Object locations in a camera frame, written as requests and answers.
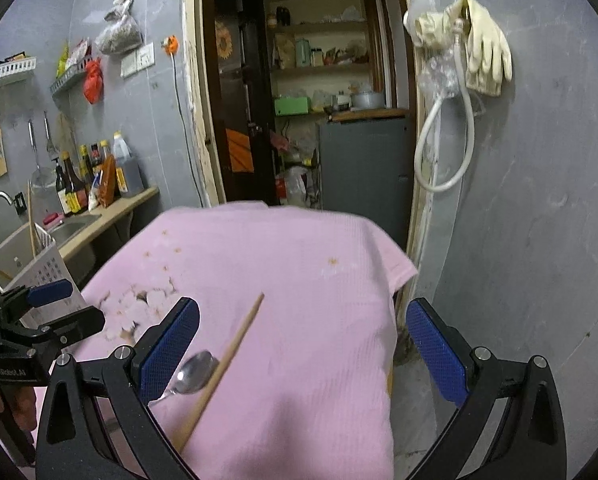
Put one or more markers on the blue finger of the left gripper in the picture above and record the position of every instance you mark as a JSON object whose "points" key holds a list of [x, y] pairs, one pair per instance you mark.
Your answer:
{"points": [[73, 327], [49, 293]]}

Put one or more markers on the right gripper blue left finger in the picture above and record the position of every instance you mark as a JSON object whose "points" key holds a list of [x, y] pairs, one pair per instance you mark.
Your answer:
{"points": [[162, 347]]}

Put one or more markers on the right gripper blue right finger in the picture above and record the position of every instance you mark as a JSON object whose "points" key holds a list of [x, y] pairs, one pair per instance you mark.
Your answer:
{"points": [[442, 349]]}

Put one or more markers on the white perforated utensil holder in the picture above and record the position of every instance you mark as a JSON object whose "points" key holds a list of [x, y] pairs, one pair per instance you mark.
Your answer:
{"points": [[20, 265]]}

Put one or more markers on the silver spoon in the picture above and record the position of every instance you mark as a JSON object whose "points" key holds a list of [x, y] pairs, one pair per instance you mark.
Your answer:
{"points": [[192, 376]]}

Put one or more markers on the wooden chopstick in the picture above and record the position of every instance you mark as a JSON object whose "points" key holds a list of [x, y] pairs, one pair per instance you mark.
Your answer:
{"points": [[189, 424], [31, 223]]}

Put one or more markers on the person's left hand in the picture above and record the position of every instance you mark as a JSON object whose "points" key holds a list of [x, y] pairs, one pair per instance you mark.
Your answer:
{"points": [[22, 402]]}

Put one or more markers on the steel sink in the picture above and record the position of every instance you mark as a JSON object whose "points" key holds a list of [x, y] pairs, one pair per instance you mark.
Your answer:
{"points": [[68, 228]]}

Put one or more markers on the dark soy sauce bottle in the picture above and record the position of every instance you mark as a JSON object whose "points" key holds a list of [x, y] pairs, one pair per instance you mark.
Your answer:
{"points": [[76, 190]]}

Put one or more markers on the hanging metal strainer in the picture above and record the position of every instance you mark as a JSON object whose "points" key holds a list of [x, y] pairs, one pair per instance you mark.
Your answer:
{"points": [[42, 178]]}

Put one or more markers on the orange snack pouch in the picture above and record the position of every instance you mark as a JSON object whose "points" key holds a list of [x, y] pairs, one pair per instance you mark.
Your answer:
{"points": [[107, 182]]}

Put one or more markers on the pink floral cloth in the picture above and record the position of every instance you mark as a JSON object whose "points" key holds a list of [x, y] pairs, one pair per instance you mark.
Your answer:
{"points": [[306, 396]]}

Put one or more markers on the large oil jug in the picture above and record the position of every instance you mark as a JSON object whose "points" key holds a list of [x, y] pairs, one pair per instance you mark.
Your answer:
{"points": [[128, 176]]}

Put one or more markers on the red plastic bag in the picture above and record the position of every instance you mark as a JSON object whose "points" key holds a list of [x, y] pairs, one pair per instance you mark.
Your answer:
{"points": [[94, 81]]}

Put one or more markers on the grey cabinet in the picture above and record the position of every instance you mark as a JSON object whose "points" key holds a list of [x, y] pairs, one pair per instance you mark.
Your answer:
{"points": [[366, 168]]}

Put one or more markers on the hanging bag of dried goods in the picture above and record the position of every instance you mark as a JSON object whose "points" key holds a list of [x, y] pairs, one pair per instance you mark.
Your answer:
{"points": [[122, 33]]}

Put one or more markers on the metal pot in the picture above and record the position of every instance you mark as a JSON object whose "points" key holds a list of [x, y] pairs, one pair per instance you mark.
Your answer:
{"points": [[368, 100]]}

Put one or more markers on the green box on shelf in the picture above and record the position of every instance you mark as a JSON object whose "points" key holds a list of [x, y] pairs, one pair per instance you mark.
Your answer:
{"points": [[292, 106]]}

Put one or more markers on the cream rubber gloves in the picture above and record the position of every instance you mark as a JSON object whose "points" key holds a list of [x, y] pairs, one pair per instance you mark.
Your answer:
{"points": [[489, 58]]}

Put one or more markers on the green jar on shelf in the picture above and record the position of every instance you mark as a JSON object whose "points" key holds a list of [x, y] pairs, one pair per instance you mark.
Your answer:
{"points": [[303, 53]]}

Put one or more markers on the white wall basket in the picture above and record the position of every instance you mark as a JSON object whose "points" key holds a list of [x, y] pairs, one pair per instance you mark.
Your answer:
{"points": [[17, 70]]}

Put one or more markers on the grey wall shelf rack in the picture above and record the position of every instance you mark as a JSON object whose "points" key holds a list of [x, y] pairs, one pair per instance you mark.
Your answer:
{"points": [[70, 77]]}

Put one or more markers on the wall switch plate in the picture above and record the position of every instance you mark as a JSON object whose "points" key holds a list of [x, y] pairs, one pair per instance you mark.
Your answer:
{"points": [[139, 59]]}

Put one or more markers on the orange wall hook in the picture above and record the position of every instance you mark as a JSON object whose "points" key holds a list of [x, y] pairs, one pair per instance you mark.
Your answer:
{"points": [[170, 45]]}

